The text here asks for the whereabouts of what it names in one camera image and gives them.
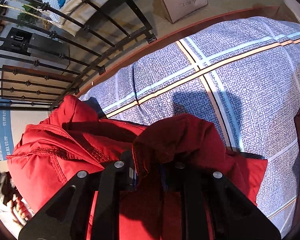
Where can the wooden board panel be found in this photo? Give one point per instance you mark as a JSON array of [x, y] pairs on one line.
[[22, 83]]

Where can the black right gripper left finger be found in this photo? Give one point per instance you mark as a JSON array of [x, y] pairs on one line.
[[87, 203]]

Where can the blue white wall poster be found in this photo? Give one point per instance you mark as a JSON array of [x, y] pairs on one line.
[[6, 139]]

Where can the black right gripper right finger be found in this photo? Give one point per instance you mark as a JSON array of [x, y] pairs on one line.
[[213, 208]]

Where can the red hooded jacket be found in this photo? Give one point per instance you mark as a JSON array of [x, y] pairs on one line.
[[74, 138]]

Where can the white sofa bed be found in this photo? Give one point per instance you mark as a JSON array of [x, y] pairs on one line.
[[76, 9]]

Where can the blue plaid bed sheet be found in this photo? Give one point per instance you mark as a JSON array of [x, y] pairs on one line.
[[244, 76]]

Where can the black iron bed footboard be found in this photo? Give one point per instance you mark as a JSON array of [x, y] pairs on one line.
[[114, 29]]

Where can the black box on floor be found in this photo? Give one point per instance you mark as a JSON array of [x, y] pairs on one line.
[[29, 44]]

